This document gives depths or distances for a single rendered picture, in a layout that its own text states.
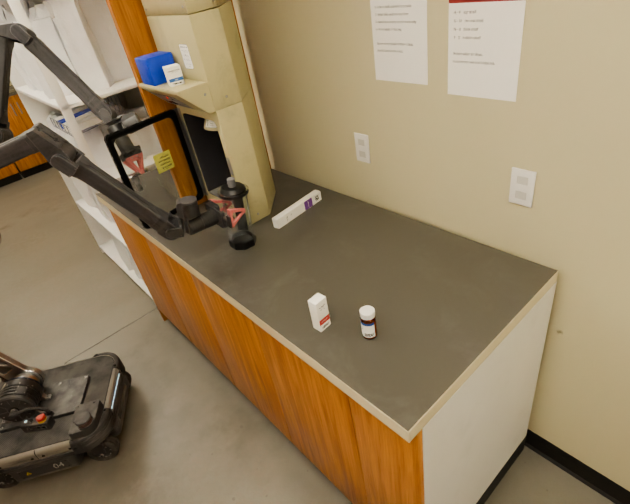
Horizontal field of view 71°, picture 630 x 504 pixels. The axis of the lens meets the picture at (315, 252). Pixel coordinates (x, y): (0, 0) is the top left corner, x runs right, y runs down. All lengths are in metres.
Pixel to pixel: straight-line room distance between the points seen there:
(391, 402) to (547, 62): 0.90
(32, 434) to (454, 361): 1.93
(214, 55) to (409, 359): 1.13
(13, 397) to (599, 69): 2.44
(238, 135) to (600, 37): 1.12
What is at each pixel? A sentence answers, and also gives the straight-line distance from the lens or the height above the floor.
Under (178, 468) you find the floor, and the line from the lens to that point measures 2.31.
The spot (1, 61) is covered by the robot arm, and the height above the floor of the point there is 1.66.
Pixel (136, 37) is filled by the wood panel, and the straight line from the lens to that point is 1.91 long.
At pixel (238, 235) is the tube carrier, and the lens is 1.64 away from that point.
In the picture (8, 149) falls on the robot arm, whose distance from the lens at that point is 1.52.
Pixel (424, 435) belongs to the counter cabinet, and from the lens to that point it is 1.13.
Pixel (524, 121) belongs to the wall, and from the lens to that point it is 1.36.
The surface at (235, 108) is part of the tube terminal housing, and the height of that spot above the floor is 1.40.
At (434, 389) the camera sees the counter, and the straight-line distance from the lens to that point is 1.12.
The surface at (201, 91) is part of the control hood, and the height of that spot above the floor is 1.49.
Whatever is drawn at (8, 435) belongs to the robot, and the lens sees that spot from 2.57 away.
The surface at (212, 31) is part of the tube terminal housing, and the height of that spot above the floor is 1.65.
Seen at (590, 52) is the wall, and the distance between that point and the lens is 1.26.
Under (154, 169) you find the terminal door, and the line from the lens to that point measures 1.89.
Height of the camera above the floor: 1.83
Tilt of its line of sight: 35 degrees down
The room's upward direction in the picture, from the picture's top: 11 degrees counter-clockwise
